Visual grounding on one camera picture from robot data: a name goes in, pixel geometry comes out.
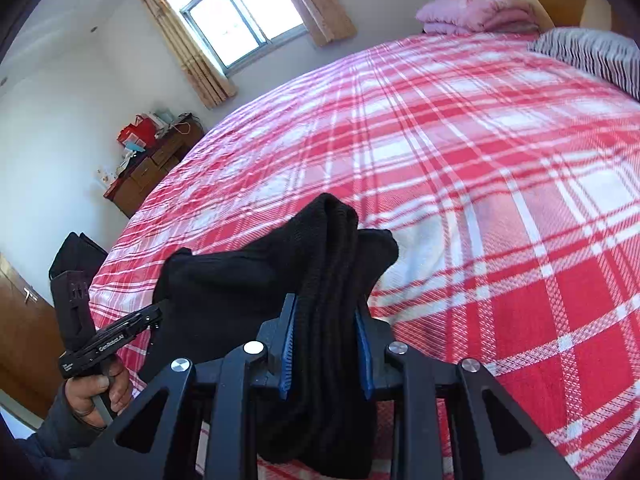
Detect beige curtain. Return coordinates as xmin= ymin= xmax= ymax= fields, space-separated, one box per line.
xmin=135 ymin=0 xmax=237 ymax=110
xmin=282 ymin=0 xmax=358 ymax=48

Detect pink folded quilt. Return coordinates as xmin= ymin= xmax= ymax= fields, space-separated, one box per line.
xmin=416 ymin=0 xmax=543 ymax=37

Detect pale teal box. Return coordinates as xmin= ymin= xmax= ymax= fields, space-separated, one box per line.
xmin=149 ymin=109 xmax=177 ymax=132

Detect person's left hand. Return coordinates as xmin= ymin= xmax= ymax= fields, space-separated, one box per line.
xmin=65 ymin=357 xmax=133 ymax=428

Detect red plaid bed sheet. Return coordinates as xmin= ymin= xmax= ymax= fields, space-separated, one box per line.
xmin=90 ymin=30 xmax=640 ymax=480

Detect black pants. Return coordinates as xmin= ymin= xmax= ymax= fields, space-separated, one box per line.
xmin=150 ymin=192 xmax=400 ymax=478

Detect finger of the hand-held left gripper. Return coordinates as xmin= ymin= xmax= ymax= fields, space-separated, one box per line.
xmin=131 ymin=301 xmax=164 ymax=331

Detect person's left forearm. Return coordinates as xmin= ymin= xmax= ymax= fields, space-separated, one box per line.
xmin=15 ymin=385 xmax=108 ymax=480

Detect window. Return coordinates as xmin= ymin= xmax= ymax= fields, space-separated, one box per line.
xmin=162 ymin=0 xmax=308 ymax=71

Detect wooden dresser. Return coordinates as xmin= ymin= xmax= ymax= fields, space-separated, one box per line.
xmin=102 ymin=120 xmax=206 ymax=218

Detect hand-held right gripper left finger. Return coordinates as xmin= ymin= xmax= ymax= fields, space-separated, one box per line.
xmin=75 ymin=292 xmax=301 ymax=480

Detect black bag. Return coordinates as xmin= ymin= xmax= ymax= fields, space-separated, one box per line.
xmin=49 ymin=231 xmax=108 ymax=281

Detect wooden door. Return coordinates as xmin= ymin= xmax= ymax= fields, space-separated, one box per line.
xmin=0 ymin=252 xmax=66 ymax=418

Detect striped pillow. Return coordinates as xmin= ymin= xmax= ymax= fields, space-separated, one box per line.
xmin=527 ymin=27 xmax=640 ymax=101

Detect red bag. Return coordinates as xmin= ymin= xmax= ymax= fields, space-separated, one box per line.
xmin=117 ymin=115 xmax=158 ymax=148

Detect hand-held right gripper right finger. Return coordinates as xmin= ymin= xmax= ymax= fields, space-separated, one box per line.
xmin=352 ymin=305 xmax=581 ymax=480

